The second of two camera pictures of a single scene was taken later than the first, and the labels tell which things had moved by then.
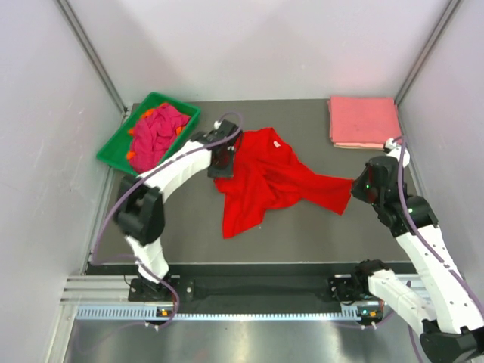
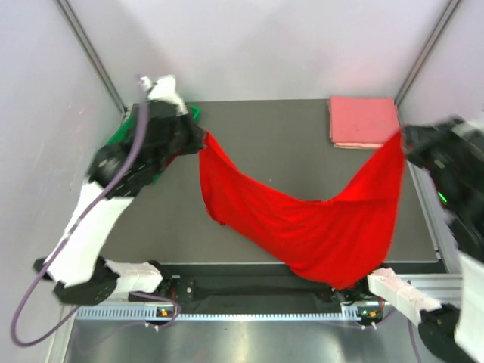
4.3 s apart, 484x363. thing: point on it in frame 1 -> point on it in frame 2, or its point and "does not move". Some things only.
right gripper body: (362, 190) -> (432, 148)
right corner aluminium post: (451, 9) does not move
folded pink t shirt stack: (366, 122) does not move
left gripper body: (223, 171) -> (186, 141)
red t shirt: (268, 173) -> (339, 240)
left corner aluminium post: (94, 57) does not move
